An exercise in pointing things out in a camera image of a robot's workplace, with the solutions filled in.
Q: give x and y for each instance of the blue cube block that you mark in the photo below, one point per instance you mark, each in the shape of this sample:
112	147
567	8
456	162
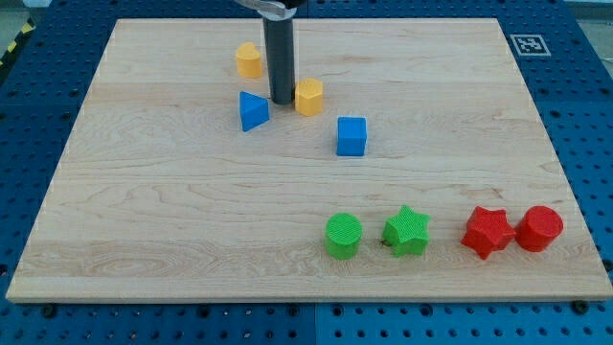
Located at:
351	136

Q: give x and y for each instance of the green cylinder block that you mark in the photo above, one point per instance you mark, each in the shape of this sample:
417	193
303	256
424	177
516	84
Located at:
343	236

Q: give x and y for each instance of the black bolt right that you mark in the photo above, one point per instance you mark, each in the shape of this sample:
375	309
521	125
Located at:
580	307

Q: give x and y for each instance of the red star block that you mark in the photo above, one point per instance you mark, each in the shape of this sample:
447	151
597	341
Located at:
487	231

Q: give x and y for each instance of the red cylinder block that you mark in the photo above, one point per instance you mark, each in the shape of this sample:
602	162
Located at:
539	227

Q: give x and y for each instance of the light wooden board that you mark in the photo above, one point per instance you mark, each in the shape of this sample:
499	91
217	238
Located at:
160	197

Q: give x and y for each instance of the blue triangle block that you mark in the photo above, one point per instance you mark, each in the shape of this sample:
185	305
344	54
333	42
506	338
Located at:
253	110

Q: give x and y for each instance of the black bolt left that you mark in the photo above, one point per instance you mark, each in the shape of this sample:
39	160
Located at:
48	311

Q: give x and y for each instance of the green star block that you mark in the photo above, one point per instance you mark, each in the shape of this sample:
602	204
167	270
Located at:
406	232

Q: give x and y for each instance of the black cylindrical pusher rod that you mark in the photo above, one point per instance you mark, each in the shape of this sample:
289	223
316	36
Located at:
279	47

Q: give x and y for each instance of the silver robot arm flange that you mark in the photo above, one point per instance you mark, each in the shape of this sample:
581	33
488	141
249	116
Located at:
273	10

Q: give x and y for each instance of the white fiducial marker tag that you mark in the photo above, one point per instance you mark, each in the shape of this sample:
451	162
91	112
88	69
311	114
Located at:
530	45

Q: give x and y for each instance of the yellow heart block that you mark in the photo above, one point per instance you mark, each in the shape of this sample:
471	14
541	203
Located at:
248	59

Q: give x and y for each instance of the black bolt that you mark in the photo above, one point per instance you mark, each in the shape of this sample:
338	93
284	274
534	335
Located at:
580	307
48	311

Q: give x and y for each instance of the yellow hexagon block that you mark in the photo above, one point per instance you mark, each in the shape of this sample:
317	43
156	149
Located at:
309	96

